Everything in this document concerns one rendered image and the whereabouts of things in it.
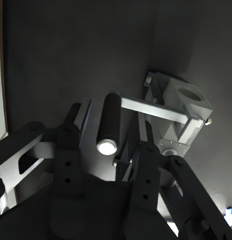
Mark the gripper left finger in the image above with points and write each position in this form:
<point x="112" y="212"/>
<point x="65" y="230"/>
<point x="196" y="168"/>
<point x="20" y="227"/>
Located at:
<point x="67" y="146"/>

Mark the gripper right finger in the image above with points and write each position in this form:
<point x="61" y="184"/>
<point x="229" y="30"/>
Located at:
<point x="145" y="168"/>

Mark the silver lever with black grip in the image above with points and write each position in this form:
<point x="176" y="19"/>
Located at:
<point x="109" y="116"/>

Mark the white screw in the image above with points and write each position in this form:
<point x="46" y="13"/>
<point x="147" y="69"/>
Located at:
<point x="148" y="80"/>
<point x="154" y="99"/>
<point x="115" y="162"/>

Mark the white orange pivot pin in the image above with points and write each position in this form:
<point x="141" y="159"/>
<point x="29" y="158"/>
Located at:
<point x="208" y="121"/>

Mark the blue and white object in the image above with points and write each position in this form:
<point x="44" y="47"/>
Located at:
<point x="230" y="214"/>

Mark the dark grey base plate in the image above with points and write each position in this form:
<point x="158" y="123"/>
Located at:
<point x="152" y="90"/>

